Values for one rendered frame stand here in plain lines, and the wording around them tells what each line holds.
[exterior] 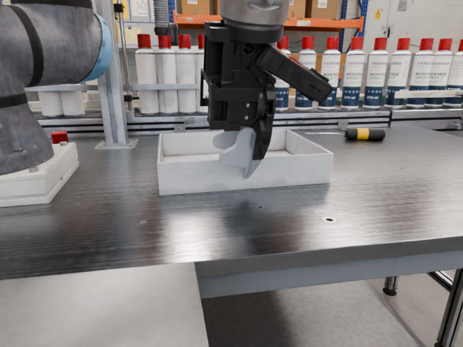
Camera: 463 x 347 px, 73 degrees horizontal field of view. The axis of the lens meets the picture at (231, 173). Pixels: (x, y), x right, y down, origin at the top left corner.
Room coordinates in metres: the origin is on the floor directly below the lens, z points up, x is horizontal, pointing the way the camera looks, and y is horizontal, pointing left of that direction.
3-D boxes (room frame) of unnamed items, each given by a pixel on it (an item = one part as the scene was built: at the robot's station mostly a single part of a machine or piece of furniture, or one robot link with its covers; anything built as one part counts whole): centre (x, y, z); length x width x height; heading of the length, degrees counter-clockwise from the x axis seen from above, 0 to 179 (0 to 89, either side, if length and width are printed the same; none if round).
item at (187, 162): (0.55, -0.01, 0.86); 0.27 x 0.20 x 0.05; 101
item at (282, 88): (0.95, -0.14, 0.98); 0.05 x 0.05 x 0.20
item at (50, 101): (0.85, 0.48, 0.98); 0.05 x 0.05 x 0.20
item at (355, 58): (0.99, -0.36, 0.98); 0.05 x 0.05 x 0.20
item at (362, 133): (0.79, -0.29, 0.84); 0.20 x 0.03 x 0.03; 85
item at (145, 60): (0.89, 0.23, 0.98); 0.05 x 0.05 x 0.20
